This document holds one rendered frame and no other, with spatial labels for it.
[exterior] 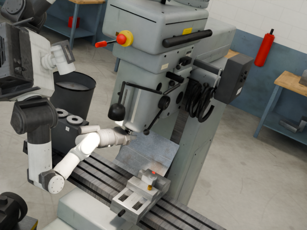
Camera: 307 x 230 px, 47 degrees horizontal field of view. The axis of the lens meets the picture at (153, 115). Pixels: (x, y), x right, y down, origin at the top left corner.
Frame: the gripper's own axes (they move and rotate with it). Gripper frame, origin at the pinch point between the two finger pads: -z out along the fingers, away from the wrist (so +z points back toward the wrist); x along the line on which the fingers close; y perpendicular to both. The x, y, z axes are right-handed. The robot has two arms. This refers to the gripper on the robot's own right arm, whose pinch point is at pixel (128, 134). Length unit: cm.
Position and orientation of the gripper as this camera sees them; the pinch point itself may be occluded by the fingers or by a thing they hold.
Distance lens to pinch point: 176.2
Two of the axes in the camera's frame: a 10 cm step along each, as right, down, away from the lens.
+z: -7.7, 0.8, -6.3
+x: -5.8, -5.0, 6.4
